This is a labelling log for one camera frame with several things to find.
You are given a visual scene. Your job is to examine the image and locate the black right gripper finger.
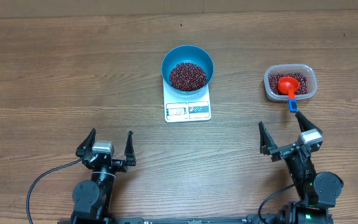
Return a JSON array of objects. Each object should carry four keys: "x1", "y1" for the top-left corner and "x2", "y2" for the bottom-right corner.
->
[
  {"x1": 295, "y1": 111, "x2": 323, "y2": 134},
  {"x1": 259, "y1": 121, "x2": 277, "y2": 155}
]

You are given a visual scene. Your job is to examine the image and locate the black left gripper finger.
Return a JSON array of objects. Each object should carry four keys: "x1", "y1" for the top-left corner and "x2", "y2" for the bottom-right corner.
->
[
  {"x1": 124, "y1": 131, "x2": 136, "y2": 166},
  {"x1": 75, "y1": 128, "x2": 96, "y2": 157}
]

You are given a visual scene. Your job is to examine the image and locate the red measuring scoop blue handle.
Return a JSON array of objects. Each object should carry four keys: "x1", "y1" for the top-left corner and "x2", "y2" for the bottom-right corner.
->
[{"x1": 278, "y1": 77, "x2": 300, "y2": 113}]

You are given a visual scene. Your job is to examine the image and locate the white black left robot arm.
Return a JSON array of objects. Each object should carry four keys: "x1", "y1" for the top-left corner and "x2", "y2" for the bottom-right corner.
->
[{"x1": 70, "y1": 129, "x2": 136, "y2": 224}]

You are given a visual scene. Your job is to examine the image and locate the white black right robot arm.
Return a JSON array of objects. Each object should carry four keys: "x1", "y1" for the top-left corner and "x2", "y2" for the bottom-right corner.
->
[{"x1": 257, "y1": 111, "x2": 344, "y2": 223}]

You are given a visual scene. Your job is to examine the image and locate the white kitchen scale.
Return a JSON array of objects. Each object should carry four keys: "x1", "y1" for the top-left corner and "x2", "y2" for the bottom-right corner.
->
[{"x1": 163, "y1": 81, "x2": 211, "y2": 123}]

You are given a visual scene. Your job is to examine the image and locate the red beans in bowl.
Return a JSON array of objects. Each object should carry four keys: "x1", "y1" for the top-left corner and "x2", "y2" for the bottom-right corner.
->
[{"x1": 169, "y1": 62, "x2": 207, "y2": 91}]

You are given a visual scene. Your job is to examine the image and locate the blue bowl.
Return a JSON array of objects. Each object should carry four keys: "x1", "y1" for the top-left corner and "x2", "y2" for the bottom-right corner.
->
[{"x1": 161, "y1": 45, "x2": 214, "y2": 94}]

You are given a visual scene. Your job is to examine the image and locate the clear plastic container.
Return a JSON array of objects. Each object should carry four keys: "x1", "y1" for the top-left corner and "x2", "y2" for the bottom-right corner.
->
[{"x1": 264, "y1": 63, "x2": 318, "y2": 101}]

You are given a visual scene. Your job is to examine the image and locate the red beans in container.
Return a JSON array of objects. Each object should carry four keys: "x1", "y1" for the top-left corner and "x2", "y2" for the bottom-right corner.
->
[{"x1": 268, "y1": 73, "x2": 308, "y2": 95}]

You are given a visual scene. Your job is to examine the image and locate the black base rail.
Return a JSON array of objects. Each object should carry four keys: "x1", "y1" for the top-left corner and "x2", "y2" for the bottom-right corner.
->
[{"x1": 57, "y1": 213, "x2": 291, "y2": 224}]

